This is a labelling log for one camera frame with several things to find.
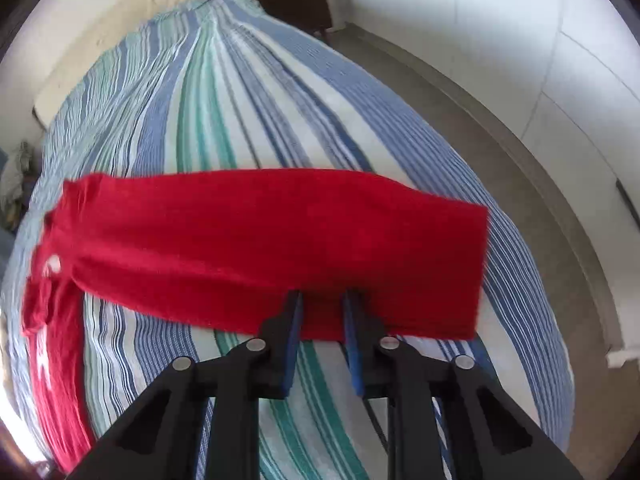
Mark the striped bedspread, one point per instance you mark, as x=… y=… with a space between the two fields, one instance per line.
x=280 y=110

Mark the red t-shirt with white print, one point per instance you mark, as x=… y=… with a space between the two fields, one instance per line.
x=250 y=240

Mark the pile of clothes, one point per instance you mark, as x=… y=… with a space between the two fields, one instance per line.
x=17 y=175

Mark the white wardrobe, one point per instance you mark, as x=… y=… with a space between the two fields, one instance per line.
x=525 y=35

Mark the dark wooden nightstand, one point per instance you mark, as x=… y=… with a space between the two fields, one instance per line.
x=300 y=5

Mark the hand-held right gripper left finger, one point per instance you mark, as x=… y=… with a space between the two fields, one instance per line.
x=296 y=340

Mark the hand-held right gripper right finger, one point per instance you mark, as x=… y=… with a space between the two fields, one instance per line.
x=352 y=345

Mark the cream pillow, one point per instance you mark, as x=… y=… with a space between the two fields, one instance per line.
x=125 y=15

